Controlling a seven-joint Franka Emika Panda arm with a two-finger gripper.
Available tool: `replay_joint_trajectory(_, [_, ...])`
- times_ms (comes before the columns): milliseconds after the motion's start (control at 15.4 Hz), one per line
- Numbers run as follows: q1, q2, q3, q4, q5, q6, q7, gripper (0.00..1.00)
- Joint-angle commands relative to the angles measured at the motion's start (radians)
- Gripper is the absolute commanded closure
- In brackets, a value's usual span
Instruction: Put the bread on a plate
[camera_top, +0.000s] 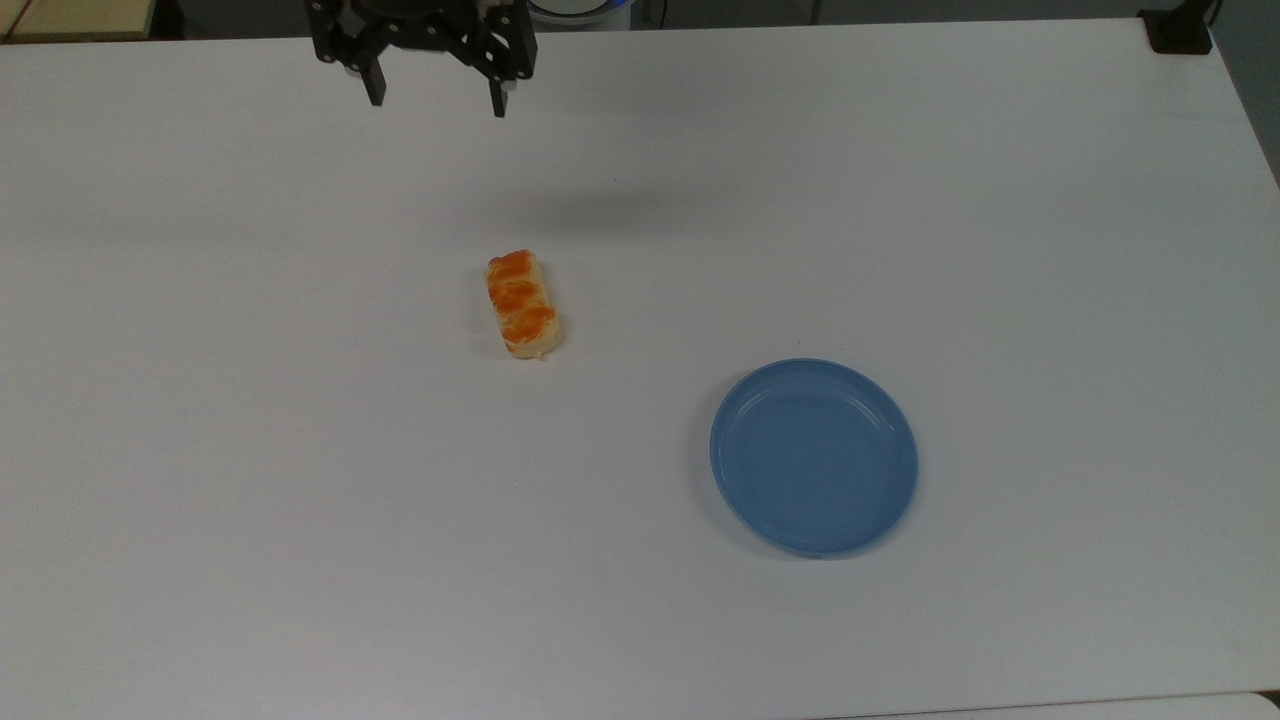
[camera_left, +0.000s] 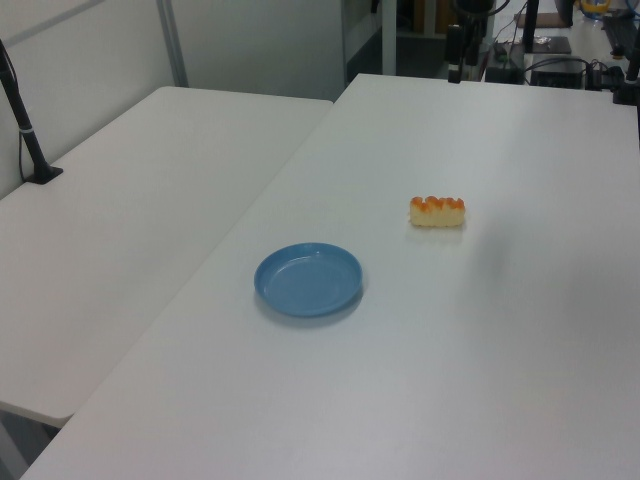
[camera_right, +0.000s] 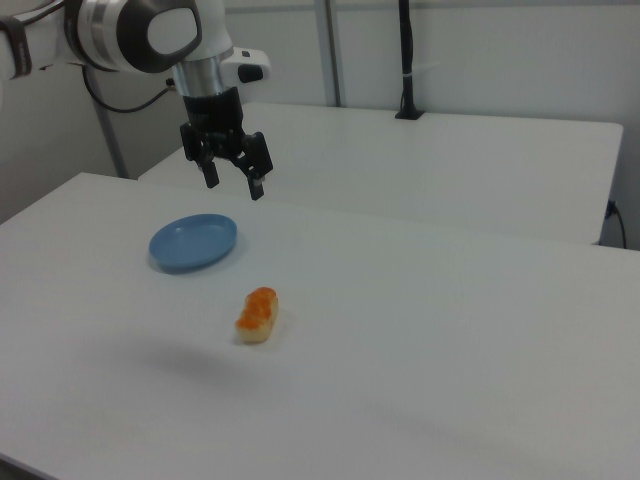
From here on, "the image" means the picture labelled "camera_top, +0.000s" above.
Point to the light wooden board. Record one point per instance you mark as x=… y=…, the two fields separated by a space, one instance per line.
x=80 y=18

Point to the white round blue-rimmed object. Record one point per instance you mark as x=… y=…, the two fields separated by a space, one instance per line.
x=580 y=9

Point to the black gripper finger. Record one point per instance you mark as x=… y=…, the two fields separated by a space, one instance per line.
x=373 y=85
x=498 y=97

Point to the orange glazed bread loaf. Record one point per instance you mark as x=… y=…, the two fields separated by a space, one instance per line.
x=523 y=304

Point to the blue round plate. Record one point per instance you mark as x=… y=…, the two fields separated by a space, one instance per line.
x=814 y=457

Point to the black table clamp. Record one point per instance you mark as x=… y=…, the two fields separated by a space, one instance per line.
x=1178 y=30

